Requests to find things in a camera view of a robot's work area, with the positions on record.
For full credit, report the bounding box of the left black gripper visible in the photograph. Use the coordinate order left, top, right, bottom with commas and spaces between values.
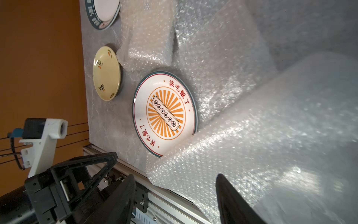
1, 152, 117, 224

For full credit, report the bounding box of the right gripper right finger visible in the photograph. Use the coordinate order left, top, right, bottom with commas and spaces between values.
215, 174, 265, 224

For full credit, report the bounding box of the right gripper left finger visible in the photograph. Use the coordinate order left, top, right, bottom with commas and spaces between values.
85, 175, 136, 224

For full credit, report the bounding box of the bubble pink plate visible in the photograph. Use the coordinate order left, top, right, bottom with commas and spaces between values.
146, 52, 358, 224

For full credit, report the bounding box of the white orange sunburst plate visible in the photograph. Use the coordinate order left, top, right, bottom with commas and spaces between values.
132, 71, 198, 157

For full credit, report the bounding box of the cream dinner plate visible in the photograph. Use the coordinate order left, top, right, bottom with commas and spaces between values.
92, 46, 121, 101

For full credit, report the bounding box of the bubble white blue plate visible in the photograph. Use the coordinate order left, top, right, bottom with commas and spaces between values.
84, 0, 121, 30

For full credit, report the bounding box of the bubble item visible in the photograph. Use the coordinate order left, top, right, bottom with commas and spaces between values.
173, 1, 278, 127

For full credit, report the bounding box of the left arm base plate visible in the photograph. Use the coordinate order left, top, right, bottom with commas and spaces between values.
105, 169, 149, 213

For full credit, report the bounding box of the aluminium front rail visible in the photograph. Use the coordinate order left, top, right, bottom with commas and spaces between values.
98, 159, 210, 224

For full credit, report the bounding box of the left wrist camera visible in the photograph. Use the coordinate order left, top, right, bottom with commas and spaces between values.
7, 118, 68, 178

